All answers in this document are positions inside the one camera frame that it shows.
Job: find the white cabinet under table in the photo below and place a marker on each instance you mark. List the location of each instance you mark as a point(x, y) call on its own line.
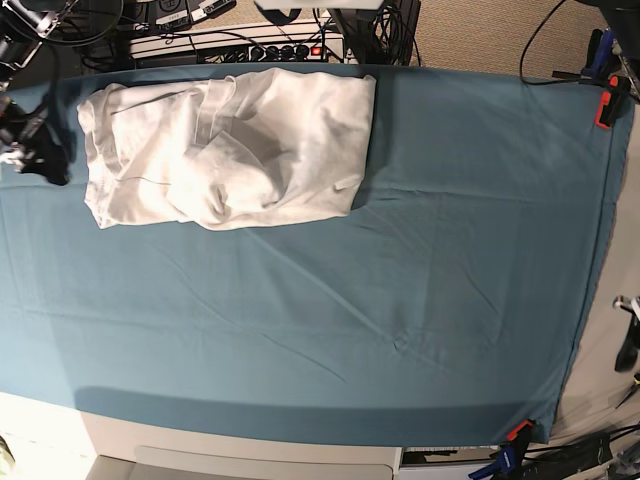
point(236, 457)

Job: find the orange black clamp bottom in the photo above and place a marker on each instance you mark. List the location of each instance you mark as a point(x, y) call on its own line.
point(522, 429)

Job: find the black power strip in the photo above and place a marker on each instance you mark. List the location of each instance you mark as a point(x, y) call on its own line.
point(304, 52)

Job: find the teal table cloth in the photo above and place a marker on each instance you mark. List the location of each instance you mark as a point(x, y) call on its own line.
point(447, 308)

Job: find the blue black clamp bottom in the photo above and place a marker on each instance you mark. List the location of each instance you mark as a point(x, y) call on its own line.
point(506, 463)

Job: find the white T-shirt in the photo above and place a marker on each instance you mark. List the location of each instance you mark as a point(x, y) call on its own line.
point(261, 149)

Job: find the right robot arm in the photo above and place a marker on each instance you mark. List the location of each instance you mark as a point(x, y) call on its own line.
point(26, 26)

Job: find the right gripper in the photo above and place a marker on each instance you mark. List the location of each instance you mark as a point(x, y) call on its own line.
point(27, 144)

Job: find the blue black clamp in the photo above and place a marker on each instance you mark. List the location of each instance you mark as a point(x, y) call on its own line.
point(506, 463)
point(600, 63)

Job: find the blue black clamp top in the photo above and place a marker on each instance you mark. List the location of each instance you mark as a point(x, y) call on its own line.
point(600, 63)

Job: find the orange black clamp top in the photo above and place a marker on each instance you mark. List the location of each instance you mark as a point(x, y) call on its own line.
point(612, 100)

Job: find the orange black clamp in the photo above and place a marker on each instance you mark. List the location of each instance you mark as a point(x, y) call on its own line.
point(612, 100)
point(522, 429)

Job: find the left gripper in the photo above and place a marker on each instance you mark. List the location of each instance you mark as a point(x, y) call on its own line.
point(628, 353)

